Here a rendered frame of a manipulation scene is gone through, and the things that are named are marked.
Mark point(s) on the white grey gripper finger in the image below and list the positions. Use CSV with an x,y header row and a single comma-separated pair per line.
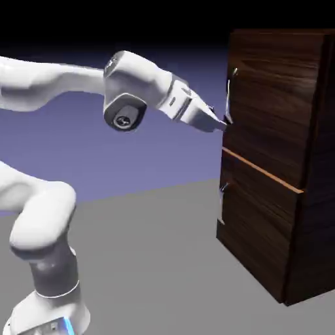
x,y
221,125

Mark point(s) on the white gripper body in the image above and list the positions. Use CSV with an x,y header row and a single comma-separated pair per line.
x,y
199,114

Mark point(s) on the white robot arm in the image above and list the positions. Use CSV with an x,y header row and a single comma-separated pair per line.
x,y
125,78

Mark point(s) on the tall dark wood cabinet door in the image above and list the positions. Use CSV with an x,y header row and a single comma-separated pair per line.
x,y
272,110

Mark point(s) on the dark wood cabinet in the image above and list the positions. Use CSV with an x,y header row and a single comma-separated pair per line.
x,y
308,162

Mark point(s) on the short dark wood cabinet door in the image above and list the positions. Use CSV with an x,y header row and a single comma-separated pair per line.
x,y
256,230

